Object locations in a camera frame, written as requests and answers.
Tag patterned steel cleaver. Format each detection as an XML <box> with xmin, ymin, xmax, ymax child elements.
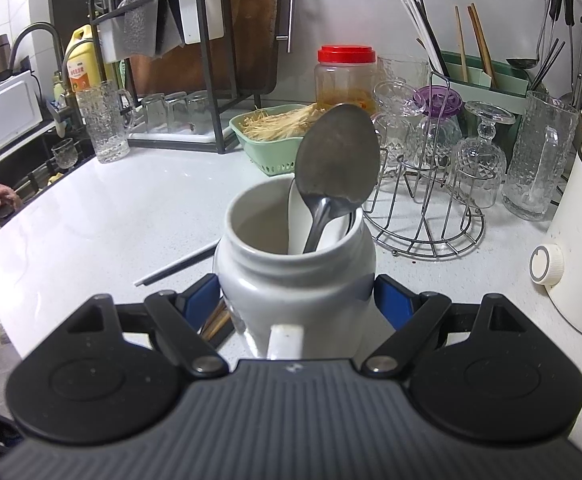
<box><xmin>121</xmin><ymin>0</ymin><xmax>182</xmax><ymax>56</ymax></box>

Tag metal spoon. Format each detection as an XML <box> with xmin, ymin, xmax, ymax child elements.
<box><xmin>295</xmin><ymin>102</ymin><xmax>381</xmax><ymax>253</ymax></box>

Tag white plastic rack cup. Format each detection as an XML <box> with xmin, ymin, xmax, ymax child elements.
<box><xmin>177</xmin><ymin>0</ymin><xmax>224</xmax><ymax>45</ymax></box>
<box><xmin>96</xmin><ymin>15</ymin><xmax>127</xmax><ymax>63</ymax></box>

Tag black dish rack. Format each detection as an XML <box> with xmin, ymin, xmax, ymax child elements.
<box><xmin>88</xmin><ymin>0</ymin><xmax>279</xmax><ymax>155</ymax></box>

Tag green plastic basket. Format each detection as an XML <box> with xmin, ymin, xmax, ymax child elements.
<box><xmin>228</xmin><ymin>104</ymin><xmax>322</xmax><ymax>177</ymax></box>

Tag green utensil holder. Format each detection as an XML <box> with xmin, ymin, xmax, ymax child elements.
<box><xmin>433</xmin><ymin>50</ymin><xmax>536</xmax><ymax>101</ymax></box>

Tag bunch of assorted chopsticks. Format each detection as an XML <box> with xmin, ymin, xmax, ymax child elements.
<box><xmin>402</xmin><ymin>0</ymin><xmax>499</xmax><ymax>86</ymax></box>

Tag black sink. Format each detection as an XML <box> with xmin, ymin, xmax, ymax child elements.
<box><xmin>0</xmin><ymin>135</ymin><xmax>97</xmax><ymax>231</ymax></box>

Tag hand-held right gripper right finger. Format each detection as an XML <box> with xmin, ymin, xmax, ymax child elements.
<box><xmin>361</xmin><ymin>274</ymin><xmax>534</xmax><ymax>379</ymax></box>

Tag white ceramic jar with handle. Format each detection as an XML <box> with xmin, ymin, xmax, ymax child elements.
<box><xmin>212</xmin><ymin>175</ymin><xmax>378</xmax><ymax>361</ymax></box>

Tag purple-lid glass cup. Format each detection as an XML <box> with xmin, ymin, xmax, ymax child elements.
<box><xmin>413</xmin><ymin>85</ymin><xmax>464</xmax><ymax>161</ymax></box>

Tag brown wooden chopstick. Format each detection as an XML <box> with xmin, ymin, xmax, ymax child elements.
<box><xmin>203</xmin><ymin>310</ymin><xmax>233</xmax><ymax>342</ymax></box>
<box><xmin>198</xmin><ymin>300</ymin><xmax>229</xmax><ymax>336</ymax></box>

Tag white microwave oven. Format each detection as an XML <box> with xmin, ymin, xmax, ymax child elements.
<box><xmin>0</xmin><ymin>69</ymin><xmax>44</xmax><ymax>157</ymax></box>

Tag steel ladle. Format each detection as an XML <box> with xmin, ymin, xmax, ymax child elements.
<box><xmin>506</xmin><ymin>35</ymin><xmax>566</xmax><ymax>71</ymax></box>

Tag yellow detergent bottle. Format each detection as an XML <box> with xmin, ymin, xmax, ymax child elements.
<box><xmin>66</xmin><ymin>24</ymin><xmax>107</xmax><ymax>93</ymax></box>

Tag pale stringy food bundle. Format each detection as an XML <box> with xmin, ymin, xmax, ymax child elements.
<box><xmin>241</xmin><ymin>104</ymin><xmax>324</xmax><ymax>142</ymax></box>

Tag textured glass jar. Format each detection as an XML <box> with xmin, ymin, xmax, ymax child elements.
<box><xmin>376</xmin><ymin>55</ymin><xmax>432</xmax><ymax>106</ymax></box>

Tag red-lid plastic jar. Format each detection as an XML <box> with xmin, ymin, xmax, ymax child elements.
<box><xmin>313</xmin><ymin>45</ymin><xmax>378</xmax><ymax>116</ymax></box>

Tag small clear drinking glass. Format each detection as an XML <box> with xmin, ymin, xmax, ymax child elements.
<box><xmin>187</xmin><ymin>90</ymin><xmax>217</xmax><ymax>133</ymax></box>
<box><xmin>165</xmin><ymin>91</ymin><xmax>192</xmax><ymax>133</ymax></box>
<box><xmin>141</xmin><ymin>92</ymin><xmax>167</xmax><ymax>133</ymax></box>

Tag wooden cutting board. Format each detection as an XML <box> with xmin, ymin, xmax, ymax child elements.
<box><xmin>128</xmin><ymin>0</ymin><xmax>297</xmax><ymax>106</ymax></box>

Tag small glass goblet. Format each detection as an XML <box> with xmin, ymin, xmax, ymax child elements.
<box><xmin>51</xmin><ymin>138</ymin><xmax>77</xmax><ymax>170</ymax></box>

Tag white drip tray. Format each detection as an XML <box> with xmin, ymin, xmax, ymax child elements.
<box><xmin>128</xmin><ymin>120</ymin><xmax>222</xmax><ymax>142</ymax></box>

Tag chrome wire cup rack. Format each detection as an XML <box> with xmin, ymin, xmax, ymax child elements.
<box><xmin>362</xmin><ymin>72</ymin><xmax>486</xmax><ymax>260</ymax></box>

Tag white ceramic spoon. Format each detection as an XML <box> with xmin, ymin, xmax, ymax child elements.
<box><xmin>316</xmin><ymin>210</ymin><xmax>357</xmax><ymax>253</ymax></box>
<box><xmin>287</xmin><ymin>179</ymin><xmax>322</xmax><ymax>256</ymax></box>

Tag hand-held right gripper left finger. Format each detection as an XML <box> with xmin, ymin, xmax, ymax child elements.
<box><xmin>58</xmin><ymin>274</ymin><xmax>229</xmax><ymax>379</ymax></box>

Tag dark kitchen faucet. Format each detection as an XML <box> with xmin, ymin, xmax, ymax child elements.
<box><xmin>8</xmin><ymin>22</ymin><xmax>69</xmax><ymax>91</ymax></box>

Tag tall textured glass mug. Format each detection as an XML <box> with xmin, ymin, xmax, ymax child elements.
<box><xmin>76</xmin><ymin>80</ymin><xmax>137</xmax><ymax>165</ymax></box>
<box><xmin>502</xmin><ymin>91</ymin><xmax>579</xmax><ymax>222</ymax></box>

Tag cluster of clear stemmed glasses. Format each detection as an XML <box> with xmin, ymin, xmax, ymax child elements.
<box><xmin>371</xmin><ymin>77</ymin><xmax>516</xmax><ymax>211</ymax></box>

